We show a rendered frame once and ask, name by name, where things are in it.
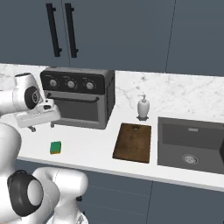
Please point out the grey cupboard door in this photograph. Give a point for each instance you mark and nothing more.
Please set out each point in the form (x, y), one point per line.
(122, 35)
(186, 205)
(116, 198)
(32, 32)
(197, 38)

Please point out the grey toaster oven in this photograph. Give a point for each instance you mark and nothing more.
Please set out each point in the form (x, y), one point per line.
(78, 97)

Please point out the green and yellow sponge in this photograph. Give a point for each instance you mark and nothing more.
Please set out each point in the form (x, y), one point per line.
(55, 147)

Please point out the grey upper cupboard door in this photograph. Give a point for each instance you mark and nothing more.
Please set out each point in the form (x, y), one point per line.
(197, 38)
(32, 32)
(122, 35)

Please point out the grey lower cupboard door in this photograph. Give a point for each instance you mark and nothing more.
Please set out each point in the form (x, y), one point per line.
(116, 198)
(186, 205)

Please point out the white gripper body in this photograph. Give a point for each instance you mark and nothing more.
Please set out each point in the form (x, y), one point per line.
(36, 116)

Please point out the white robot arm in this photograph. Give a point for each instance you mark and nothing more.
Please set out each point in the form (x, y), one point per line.
(17, 96)

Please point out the dark wooden cutting board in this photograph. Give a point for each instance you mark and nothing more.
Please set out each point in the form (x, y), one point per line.
(133, 142)

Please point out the white soap dispenser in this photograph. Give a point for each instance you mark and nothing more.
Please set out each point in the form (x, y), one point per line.
(143, 108)

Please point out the dark grey sink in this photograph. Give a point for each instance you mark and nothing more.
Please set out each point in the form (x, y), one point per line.
(190, 144)

